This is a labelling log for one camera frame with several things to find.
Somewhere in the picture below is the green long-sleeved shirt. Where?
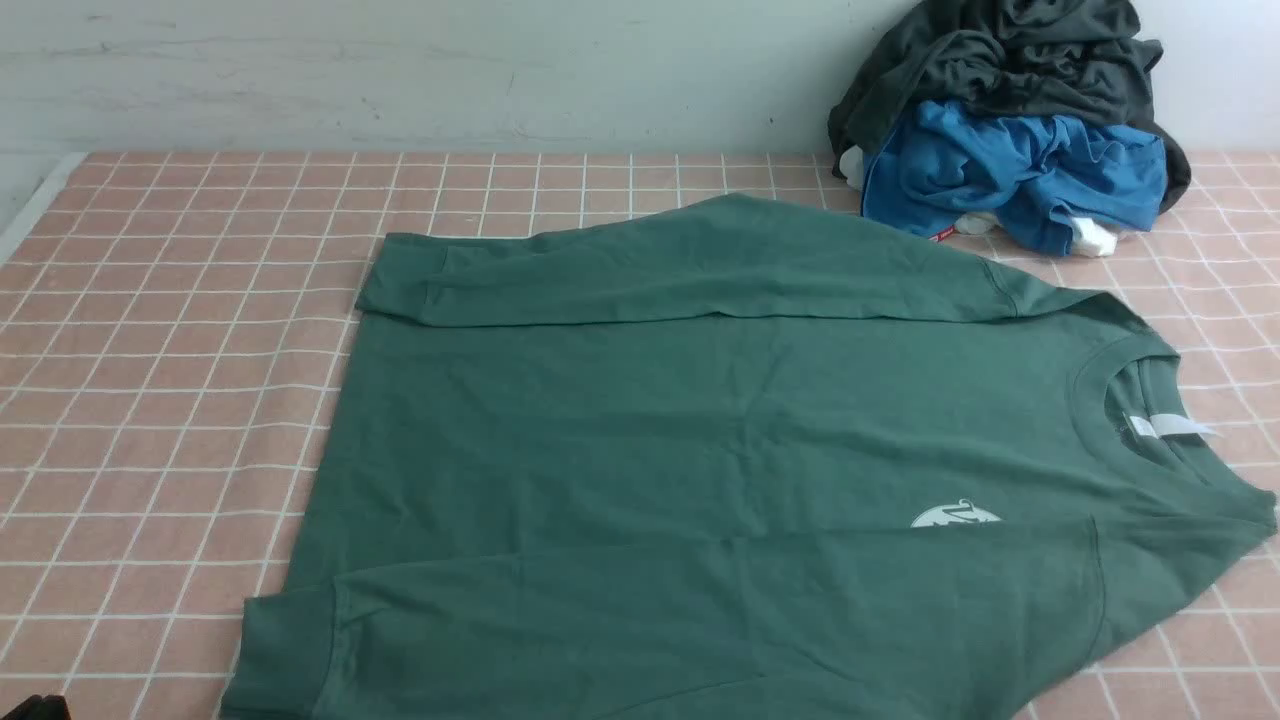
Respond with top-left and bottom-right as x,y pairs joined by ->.
221,193 -> 1277,719

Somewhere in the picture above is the blue crumpled garment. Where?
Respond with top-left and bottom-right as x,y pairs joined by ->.
861,100 -> 1171,258

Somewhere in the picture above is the pink checkered tablecloth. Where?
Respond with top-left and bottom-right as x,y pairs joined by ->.
1,152 -> 1279,719

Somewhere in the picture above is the dark grey crumpled garment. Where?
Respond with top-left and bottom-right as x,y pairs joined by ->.
827,1 -> 1192,211

